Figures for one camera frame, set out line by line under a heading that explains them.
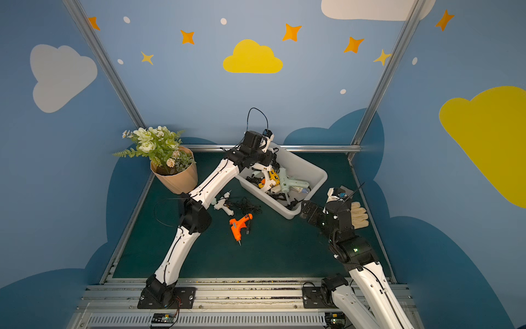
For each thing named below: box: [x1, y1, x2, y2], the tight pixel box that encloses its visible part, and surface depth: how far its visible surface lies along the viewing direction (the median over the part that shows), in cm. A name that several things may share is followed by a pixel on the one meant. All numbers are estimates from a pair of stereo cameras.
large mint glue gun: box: [278, 167, 311, 205], surface depth 103 cm
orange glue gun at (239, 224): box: [229, 213, 253, 247], surface depth 93 cm
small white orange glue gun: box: [249, 170, 266, 186], surface depth 112 cm
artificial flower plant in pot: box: [112, 125, 198, 194], surface depth 88 cm
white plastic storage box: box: [234, 144, 329, 220], surface depth 103 cm
